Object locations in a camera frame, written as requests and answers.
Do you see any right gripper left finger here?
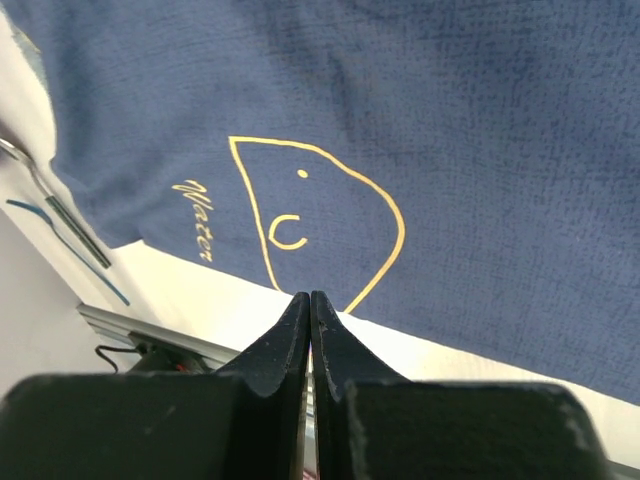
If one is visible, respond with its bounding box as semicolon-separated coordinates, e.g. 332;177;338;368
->
1;293;310;479

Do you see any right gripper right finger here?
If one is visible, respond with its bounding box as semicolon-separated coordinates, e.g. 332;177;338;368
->
310;291;611;479

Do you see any blue fish-print cloth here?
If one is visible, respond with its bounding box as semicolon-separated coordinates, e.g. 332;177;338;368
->
5;1;639;403

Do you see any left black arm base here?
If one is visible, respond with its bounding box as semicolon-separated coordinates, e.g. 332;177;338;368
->
94;339;226;375

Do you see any aluminium frame rail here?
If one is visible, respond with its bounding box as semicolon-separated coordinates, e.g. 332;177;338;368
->
77;304;240;369

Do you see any spoon with green handle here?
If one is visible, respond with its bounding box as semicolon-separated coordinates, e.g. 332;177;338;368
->
1;138;111;269

